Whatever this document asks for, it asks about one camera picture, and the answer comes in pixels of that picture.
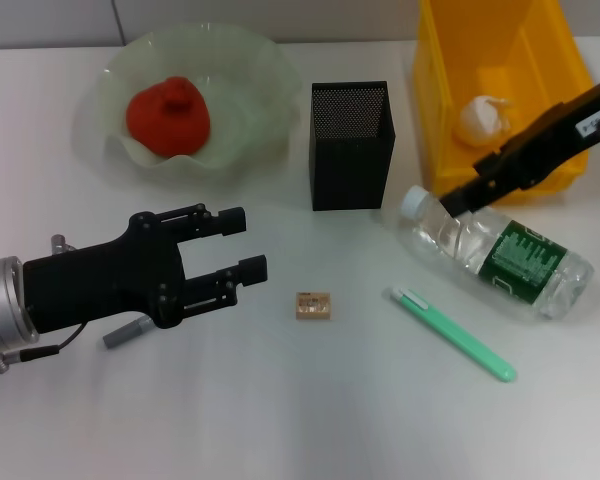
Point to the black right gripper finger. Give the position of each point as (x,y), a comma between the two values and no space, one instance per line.
(465,197)

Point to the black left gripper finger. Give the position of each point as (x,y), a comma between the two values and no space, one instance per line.
(252,270)
(230,221)

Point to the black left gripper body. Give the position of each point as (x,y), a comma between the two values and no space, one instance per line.
(100,280)

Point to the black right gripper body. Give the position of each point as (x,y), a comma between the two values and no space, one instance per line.
(545,142)

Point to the white paper ball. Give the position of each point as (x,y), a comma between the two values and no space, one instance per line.
(480,122)

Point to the clear green-label water bottle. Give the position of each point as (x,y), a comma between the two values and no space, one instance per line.
(520,260)

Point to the red-orange knitted toy orange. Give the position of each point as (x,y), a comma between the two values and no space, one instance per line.
(170,120)

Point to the mint green pen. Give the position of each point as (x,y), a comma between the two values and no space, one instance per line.
(455,335)

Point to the silver glitter marker pen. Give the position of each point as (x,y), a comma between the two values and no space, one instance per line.
(125,336)

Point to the black mesh pen holder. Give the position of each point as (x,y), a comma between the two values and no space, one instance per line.
(352,170)

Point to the pale green glass fruit plate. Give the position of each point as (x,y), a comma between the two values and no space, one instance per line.
(250,100)

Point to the yellow plastic bin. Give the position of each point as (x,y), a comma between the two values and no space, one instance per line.
(440,100)

